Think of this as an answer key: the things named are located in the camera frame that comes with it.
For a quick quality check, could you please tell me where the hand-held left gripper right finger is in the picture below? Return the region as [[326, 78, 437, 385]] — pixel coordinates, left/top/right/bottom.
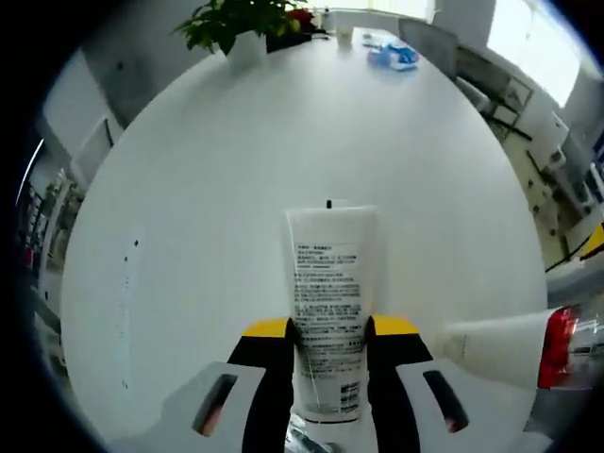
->
[[365, 313, 544, 453]]

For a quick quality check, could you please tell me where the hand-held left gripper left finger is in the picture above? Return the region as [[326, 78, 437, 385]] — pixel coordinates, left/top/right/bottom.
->
[[159, 316, 296, 453]]

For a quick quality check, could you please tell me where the red collar skincare bottle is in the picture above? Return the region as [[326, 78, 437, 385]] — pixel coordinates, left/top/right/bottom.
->
[[433, 304, 604, 391]]

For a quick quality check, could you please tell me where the white skincare tube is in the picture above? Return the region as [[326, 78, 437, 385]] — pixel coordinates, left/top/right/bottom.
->
[[284, 204, 381, 426]]

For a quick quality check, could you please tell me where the grey office chair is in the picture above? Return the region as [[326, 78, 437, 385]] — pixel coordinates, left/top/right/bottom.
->
[[398, 18, 460, 82]]

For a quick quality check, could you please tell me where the display shelf with goods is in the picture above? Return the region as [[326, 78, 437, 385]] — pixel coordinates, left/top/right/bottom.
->
[[18, 167, 79, 294]]

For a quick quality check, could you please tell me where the blue plastic bag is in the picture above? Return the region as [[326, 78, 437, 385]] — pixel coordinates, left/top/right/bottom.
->
[[366, 40, 421, 73]]

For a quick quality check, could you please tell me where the dark pot with red plant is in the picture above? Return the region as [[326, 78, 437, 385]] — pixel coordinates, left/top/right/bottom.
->
[[266, 7, 331, 53]]

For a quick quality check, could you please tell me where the white plant pot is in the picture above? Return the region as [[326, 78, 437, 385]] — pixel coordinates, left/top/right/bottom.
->
[[226, 30, 268, 70]]

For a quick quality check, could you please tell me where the green leafy plant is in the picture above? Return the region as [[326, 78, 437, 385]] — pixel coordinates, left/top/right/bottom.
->
[[172, 0, 312, 56]]

